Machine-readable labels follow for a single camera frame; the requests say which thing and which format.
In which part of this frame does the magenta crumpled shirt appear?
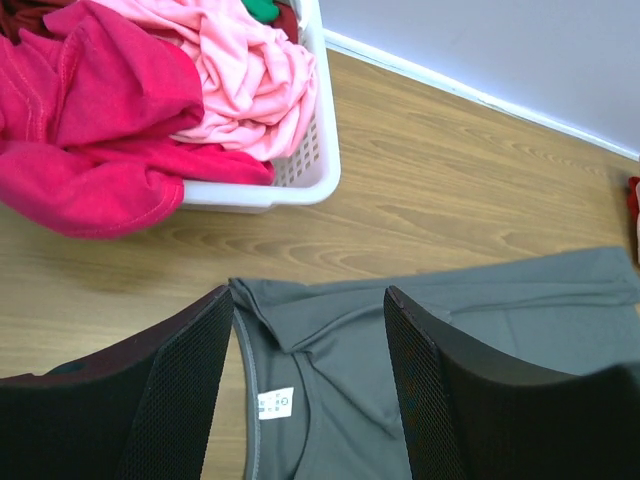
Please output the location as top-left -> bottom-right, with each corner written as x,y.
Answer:
1,1 -> 275,239

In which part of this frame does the pink crumpled shirt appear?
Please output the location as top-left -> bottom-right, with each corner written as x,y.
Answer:
105,1 -> 317,161

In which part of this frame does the green crumpled shirt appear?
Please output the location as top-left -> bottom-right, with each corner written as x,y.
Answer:
242,0 -> 280,24

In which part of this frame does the dark grey t shirt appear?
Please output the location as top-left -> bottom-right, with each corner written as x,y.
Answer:
230,247 -> 639,479

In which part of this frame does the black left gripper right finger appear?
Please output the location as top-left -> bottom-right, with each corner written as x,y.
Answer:
384,287 -> 639,479

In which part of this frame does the white laundry basket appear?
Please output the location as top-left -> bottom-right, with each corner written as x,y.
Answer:
182,1 -> 341,214

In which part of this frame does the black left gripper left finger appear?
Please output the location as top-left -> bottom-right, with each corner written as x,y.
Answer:
1,286 -> 234,479

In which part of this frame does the red folded shirt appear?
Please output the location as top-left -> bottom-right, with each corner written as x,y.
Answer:
627,176 -> 640,237

